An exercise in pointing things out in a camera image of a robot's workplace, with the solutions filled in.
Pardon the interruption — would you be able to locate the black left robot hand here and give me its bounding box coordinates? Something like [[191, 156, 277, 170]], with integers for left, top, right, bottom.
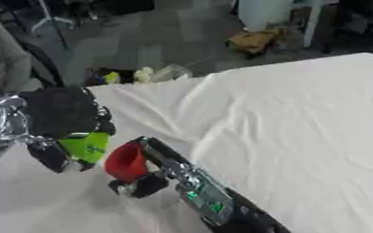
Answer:
[[17, 86, 118, 174]]

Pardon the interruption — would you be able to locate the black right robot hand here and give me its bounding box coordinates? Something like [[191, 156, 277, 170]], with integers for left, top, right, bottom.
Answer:
[[106, 136, 197, 199]]

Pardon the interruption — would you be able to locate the red plastic cup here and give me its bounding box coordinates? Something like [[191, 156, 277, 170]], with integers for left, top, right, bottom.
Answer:
[[104, 141, 150, 184]]

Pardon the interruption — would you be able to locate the green plastic cup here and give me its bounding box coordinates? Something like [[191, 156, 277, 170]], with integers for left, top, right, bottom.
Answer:
[[57, 130, 112, 165]]

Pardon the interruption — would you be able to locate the person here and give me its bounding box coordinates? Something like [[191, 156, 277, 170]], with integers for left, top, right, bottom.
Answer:
[[0, 7, 34, 98]]

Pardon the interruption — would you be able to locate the white soft toy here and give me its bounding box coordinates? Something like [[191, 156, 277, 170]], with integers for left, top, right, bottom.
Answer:
[[132, 66, 155, 84]]

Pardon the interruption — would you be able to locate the white tripod stand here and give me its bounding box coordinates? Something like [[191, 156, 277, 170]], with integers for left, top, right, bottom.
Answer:
[[28, 0, 76, 35]]

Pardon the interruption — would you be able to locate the clear plastic bag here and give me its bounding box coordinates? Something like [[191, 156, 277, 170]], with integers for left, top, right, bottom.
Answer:
[[149, 64, 195, 83]]

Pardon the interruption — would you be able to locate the tan bag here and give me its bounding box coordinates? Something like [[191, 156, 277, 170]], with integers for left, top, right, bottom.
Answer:
[[226, 27, 282, 57]]

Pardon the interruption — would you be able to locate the white cylindrical bin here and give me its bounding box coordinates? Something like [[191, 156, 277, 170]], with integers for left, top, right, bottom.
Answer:
[[237, 0, 295, 32]]

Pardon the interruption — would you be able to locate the white table leg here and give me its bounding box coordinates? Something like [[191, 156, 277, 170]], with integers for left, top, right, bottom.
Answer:
[[301, 0, 324, 49]]

